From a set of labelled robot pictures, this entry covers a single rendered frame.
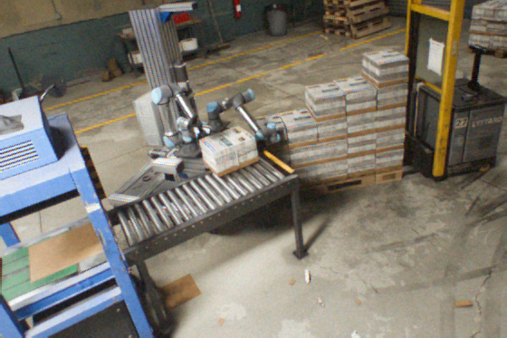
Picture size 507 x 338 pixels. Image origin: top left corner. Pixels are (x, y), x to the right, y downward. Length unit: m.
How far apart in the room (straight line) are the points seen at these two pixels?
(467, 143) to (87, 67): 7.86
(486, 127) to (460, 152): 0.33
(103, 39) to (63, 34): 0.81
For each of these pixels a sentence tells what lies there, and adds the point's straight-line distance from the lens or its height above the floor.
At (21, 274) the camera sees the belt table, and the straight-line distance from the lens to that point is 2.89.
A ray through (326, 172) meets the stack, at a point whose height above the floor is 0.26.
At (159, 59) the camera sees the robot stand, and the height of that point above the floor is 1.62.
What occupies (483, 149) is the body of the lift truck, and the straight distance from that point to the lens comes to 4.47.
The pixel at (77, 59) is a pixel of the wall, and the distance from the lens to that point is 9.62.
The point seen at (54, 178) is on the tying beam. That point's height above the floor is 1.55.
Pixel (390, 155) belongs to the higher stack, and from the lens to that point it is 4.14.
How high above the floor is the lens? 2.43
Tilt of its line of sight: 28 degrees down
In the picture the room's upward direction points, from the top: 9 degrees counter-clockwise
